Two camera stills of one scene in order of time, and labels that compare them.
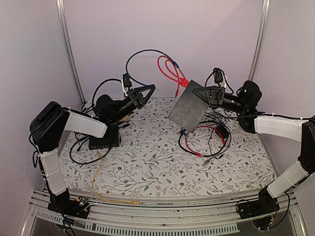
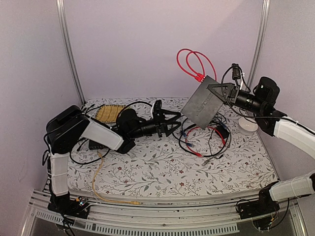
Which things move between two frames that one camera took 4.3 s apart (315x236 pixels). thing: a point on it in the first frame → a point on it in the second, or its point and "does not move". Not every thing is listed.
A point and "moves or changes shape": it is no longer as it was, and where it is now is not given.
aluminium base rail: (214, 216) does not move
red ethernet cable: (186, 81) → (196, 77)
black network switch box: (190, 109) moves or changes shape
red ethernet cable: (182, 82) → (199, 74)
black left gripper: (132, 94) → (162, 123)
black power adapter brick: (224, 132) does not move
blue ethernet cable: (172, 60) → (190, 145)
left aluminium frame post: (61, 13) does not move
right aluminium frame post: (260, 42) does not move
